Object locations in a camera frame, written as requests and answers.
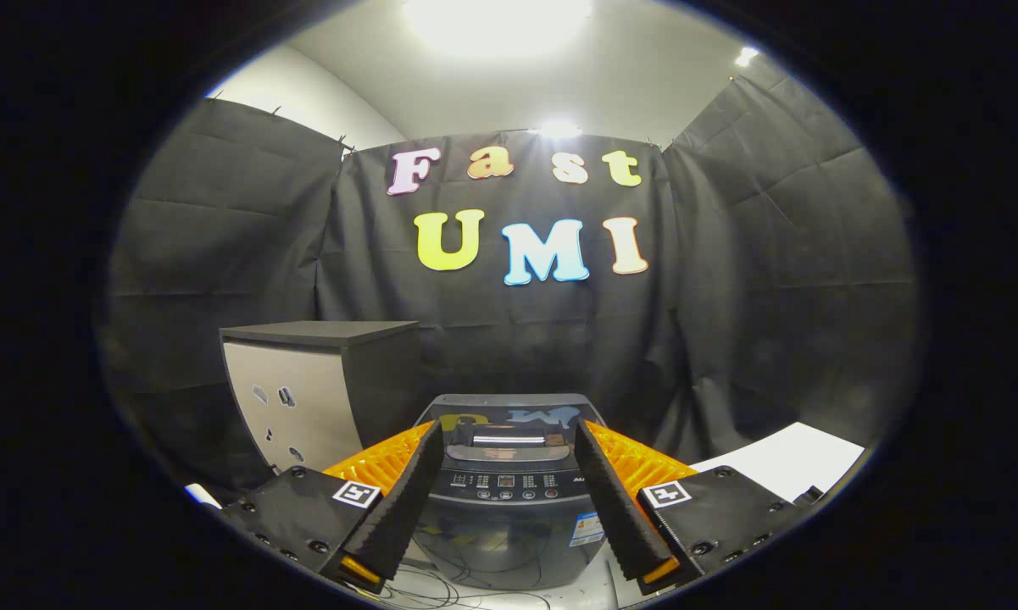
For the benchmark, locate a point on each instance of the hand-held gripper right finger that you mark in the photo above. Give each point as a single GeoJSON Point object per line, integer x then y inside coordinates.
{"type": "Point", "coordinates": [614, 508]}

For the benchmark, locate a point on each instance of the grey cabinet with black top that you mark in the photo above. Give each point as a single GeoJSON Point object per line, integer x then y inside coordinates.
{"type": "Point", "coordinates": [305, 398]}

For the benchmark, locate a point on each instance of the dark grey washing machine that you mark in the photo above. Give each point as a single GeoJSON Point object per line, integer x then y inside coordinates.
{"type": "Point", "coordinates": [500, 542]}

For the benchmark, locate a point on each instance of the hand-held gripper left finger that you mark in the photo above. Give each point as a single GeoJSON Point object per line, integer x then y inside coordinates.
{"type": "Point", "coordinates": [403, 508]}

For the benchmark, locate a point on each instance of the white board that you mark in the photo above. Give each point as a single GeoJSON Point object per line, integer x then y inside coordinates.
{"type": "Point", "coordinates": [788, 457]}

